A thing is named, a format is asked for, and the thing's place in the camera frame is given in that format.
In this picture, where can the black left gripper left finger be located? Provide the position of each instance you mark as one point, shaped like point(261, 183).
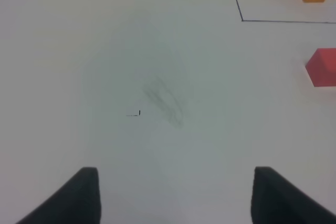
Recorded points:
point(77, 201)

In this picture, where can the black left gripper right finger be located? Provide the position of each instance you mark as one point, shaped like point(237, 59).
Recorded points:
point(276, 200)

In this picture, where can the red cube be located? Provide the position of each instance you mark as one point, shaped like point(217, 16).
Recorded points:
point(321, 67)

